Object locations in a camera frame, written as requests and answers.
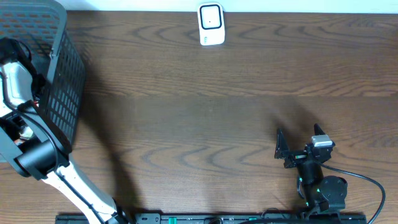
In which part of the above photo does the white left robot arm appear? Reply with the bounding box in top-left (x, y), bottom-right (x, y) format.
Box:
top-left (1, 37), bottom-right (133, 223)

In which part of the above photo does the black camera cable right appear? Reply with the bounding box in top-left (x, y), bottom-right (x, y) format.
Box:
top-left (320, 163), bottom-right (387, 224)

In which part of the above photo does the grey plastic mesh basket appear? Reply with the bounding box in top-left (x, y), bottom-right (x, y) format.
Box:
top-left (0, 0), bottom-right (86, 163)

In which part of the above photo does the white barcode scanner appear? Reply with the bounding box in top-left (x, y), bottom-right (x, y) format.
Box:
top-left (197, 2), bottom-right (226, 46)

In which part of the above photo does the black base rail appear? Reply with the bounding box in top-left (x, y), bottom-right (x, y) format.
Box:
top-left (55, 212), bottom-right (368, 224)

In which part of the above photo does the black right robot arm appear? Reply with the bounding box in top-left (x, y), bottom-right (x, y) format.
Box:
top-left (274, 124), bottom-right (348, 220)

